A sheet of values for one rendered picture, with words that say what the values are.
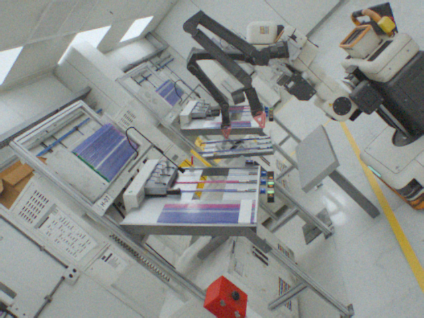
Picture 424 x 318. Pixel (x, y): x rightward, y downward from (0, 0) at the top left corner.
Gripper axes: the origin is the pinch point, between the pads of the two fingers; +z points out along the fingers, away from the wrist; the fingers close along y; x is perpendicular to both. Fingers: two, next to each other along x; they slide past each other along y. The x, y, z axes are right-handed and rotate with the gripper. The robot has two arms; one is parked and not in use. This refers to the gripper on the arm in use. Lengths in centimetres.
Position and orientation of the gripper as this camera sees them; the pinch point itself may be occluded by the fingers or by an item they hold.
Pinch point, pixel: (226, 135)
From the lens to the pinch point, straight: 265.2
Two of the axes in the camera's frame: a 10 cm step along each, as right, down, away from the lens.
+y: -0.9, 3.3, -9.4
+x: 9.9, -0.6, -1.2
